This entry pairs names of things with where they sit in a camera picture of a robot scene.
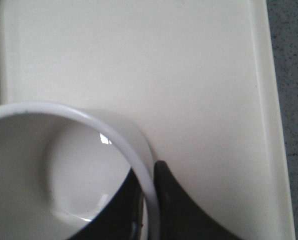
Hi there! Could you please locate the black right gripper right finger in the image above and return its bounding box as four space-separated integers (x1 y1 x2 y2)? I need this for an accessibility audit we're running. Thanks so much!
154 160 239 240

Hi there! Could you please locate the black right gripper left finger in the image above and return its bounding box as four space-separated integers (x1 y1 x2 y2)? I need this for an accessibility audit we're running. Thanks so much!
70 169 144 240

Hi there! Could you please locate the white smiley mug black handle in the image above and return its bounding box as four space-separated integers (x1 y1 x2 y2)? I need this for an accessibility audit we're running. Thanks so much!
0 102 160 240

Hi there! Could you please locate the cream rectangular plastic tray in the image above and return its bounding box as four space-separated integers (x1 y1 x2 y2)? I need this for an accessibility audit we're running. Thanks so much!
0 0 295 240

